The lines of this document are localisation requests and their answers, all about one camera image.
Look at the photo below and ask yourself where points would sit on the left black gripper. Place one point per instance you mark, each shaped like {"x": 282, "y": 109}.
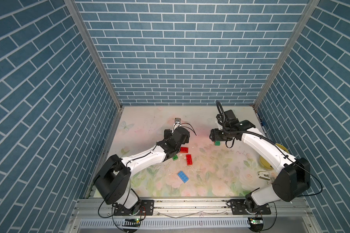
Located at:
{"x": 167, "y": 133}

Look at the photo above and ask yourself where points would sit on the red lego brick horizontal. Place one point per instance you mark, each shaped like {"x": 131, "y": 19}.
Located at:
{"x": 184, "y": 150}

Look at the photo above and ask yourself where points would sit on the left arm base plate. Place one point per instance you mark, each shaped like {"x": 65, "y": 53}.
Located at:
{"x": 142, "y": 207}

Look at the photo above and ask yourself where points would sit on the long blue lego brick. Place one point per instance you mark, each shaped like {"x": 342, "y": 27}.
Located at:
{"x": 183, "y": 176}

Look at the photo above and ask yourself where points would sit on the white clip on table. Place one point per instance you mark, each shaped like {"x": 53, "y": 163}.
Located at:
{"x": 264, "y": 175}

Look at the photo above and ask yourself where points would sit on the aluminium front rail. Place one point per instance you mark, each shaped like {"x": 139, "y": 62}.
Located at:
{"x": 190, "y": 207}

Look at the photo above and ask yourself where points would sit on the yellow cup with markers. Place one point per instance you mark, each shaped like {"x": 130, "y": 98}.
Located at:
{"x": 268, "y": 164}

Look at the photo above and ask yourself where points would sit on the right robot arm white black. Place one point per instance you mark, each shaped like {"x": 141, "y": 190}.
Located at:
{"x": 293, "y": 174}

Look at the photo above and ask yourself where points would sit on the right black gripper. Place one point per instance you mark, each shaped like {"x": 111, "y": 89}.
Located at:
{"x": 214, "y": 135}

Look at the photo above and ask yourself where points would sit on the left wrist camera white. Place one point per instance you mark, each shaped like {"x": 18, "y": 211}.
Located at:
{"x": 177, "y": 123}

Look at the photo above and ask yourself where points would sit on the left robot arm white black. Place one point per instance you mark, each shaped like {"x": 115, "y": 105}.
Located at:
{"x": 113, "y": 179}

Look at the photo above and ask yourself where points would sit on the red lego brick vertical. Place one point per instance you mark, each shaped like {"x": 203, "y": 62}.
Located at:
{"x": 189, "y": 159}

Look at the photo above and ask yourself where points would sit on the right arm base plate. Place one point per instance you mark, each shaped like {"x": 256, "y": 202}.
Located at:
{"x": 236, "y": 206}

